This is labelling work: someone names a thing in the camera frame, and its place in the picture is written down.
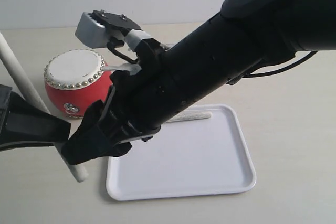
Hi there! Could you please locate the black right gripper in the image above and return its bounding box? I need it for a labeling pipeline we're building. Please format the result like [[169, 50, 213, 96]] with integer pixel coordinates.
[[61, 39, 184, 165]]

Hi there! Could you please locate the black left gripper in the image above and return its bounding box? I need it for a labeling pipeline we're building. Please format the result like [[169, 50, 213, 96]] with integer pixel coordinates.
[[1, 84, 71, 151]]

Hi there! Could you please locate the wooden drumstick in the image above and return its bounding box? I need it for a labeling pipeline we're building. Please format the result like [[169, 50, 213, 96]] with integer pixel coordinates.
[[1, 34, 89, 183], [166, 111, 212, 123]]

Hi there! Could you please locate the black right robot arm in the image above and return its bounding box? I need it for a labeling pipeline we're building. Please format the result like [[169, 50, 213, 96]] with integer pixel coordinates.
[[61, 0, 335, 165]]

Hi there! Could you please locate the small red drum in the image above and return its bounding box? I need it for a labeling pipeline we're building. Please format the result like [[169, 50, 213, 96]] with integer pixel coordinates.
[[44, 49, 112, 118]]

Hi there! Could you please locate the white plastic tray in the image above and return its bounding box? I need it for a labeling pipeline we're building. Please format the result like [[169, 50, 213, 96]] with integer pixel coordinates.
[[106, 104, 256, 201]]

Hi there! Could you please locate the black camera cable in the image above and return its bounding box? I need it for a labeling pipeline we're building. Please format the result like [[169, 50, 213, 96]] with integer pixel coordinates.
[[107, 39, 142, 65]]

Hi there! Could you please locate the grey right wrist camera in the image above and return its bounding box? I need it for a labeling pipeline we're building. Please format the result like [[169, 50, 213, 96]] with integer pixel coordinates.
[[75, 12, 109, 49]]

